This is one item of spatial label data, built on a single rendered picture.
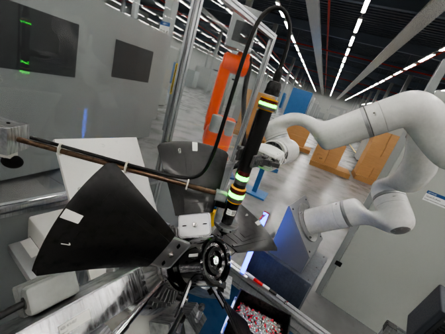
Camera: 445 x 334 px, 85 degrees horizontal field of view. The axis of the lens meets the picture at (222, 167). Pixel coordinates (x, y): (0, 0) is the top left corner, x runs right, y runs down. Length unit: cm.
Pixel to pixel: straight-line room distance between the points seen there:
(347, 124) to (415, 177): 33
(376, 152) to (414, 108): 790
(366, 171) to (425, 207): 639
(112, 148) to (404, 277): 239
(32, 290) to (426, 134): 97
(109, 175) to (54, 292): 28
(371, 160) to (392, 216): 759
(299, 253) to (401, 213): 44
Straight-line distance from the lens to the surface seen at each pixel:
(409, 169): 100
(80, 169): 79
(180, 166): 74
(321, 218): 122
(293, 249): 124
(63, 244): 53
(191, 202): 70
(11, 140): 79
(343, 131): 78
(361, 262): 262
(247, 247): 81
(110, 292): 67
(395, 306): 277
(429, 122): 82
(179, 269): 66
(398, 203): 116
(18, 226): 124
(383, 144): 868
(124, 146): 88
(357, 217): 118
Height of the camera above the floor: 163
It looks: 19 degrees down
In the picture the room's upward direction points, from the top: 17 degrees clockwise
